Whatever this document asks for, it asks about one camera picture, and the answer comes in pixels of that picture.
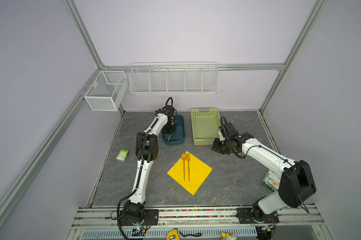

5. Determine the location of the orange plastic spoon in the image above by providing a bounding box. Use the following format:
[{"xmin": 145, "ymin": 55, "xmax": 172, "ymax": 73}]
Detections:
[{"xmin": 181, "ymin": 154, "xmax": 187, "ymax": 181}]

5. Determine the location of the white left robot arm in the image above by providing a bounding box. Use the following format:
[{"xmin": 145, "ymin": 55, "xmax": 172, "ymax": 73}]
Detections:
[{"xmin": 121, "ymin": 105, "xmax": 177, "ymax": 223}]

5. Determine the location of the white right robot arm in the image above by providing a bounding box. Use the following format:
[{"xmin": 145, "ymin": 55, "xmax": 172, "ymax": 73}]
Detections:
[{"xmin": 211, "ymin": 117, "xmax": 316, "ymax": 223}]

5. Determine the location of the yellow paper napkin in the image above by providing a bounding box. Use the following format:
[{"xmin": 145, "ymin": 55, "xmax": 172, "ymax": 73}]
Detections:
[{"xmin": 168, "ymin": 152, "xmax": 212, "ymax": 196}]

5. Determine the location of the dark teal plastic tub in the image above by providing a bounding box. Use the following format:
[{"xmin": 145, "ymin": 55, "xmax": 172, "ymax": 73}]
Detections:
[{"xmin": 162, "ymin": 115, "xmax": 185, "ymax": 146}]

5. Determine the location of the light green perforated basket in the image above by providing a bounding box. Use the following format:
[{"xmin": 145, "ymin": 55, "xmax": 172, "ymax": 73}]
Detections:
[{"xmin": 191, "ymin": 108, "xmax": 220, "ymax": 146}]

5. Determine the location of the small green box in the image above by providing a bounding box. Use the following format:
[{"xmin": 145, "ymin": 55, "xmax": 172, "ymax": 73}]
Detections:
[{"xmin": 116, "ymin": 149, "xmax": 130, "ymax": 162}]

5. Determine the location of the colourful tissue packet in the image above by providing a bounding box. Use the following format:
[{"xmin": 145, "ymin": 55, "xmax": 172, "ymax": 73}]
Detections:
[{"xmin": 261, "ymin": 171, "xmax": 280, "ymax": 192}]

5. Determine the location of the yellow white toy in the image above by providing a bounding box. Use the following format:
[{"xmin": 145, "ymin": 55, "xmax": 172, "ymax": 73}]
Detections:
[{"xmin": 221, "ymin": 233, "xmax": 237, "ymax": 240}]

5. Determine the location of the yellow handheld device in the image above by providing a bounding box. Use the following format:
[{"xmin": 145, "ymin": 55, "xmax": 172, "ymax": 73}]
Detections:
[{"xmin": 167, "ymin": 229, "xmax": 180, "ymax": 240}]

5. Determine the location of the black corrugated right cable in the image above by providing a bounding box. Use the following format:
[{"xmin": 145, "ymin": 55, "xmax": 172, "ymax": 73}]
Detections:
[{"xmin": 220, "ymin": 116, "xmax": 228, "ymax": 139}]

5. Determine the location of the white wire wall basket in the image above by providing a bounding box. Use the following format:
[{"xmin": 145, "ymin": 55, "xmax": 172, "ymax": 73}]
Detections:
[{"xmin": 130, "ymin": 62, "xmax": 220, "ymax": 95}]

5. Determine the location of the white mesh wall box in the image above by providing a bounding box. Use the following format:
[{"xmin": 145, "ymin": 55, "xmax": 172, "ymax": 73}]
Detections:
[{"xmin": 85, "ymin": 71, "xmax": 128, "ymax": 112}]

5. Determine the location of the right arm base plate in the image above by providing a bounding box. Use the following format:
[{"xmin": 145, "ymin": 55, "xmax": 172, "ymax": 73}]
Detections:
[{"xmin": 235, "ymin": 208, "xmax": 279, "ymax": 224}]

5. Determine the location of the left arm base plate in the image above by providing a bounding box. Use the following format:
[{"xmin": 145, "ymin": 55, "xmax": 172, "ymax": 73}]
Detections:
[{"xmin": 119, "ymin": 209, "xmax": 159, "ymax": 226}]

